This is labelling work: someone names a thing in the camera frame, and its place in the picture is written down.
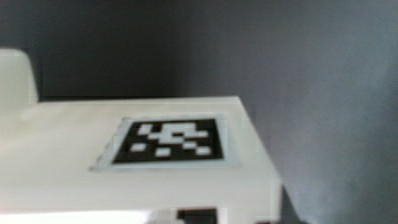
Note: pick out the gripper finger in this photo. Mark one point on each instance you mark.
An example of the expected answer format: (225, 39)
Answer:
(197, 216)

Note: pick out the white front drawer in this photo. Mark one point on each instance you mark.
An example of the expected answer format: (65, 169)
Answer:
(110, 162)

